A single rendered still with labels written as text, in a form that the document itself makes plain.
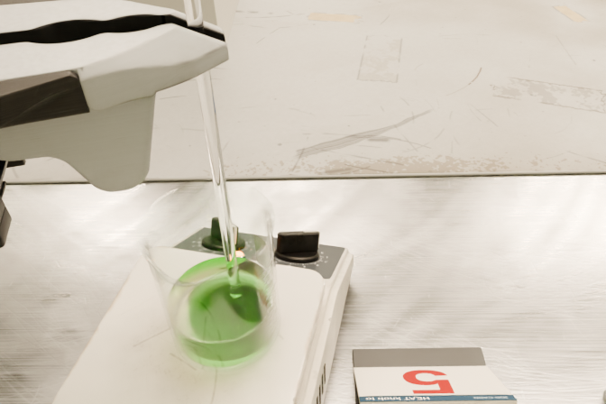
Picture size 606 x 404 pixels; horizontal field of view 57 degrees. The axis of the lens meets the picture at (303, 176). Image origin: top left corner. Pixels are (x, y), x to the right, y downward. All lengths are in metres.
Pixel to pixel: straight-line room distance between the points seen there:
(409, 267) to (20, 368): 0.30
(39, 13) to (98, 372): 0.18
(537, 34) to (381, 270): 0.49
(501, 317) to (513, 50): 0.44
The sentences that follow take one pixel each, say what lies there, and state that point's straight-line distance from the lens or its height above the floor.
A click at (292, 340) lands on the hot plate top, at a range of 0.31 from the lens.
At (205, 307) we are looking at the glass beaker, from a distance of 0.26.
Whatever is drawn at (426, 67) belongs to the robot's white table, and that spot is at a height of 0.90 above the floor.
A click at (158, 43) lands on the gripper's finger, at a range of 0.20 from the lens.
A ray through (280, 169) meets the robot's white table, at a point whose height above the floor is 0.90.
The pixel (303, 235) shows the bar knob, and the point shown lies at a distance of 0.39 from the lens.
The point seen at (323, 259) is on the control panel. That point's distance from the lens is 0.40.
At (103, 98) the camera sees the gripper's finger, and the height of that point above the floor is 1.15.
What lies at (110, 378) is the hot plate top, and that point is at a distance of 0.32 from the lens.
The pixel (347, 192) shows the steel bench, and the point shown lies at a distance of 0.52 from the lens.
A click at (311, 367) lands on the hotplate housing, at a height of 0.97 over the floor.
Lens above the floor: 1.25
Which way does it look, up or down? 40 degrees down
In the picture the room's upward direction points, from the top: 3 degrees counter-clockwise
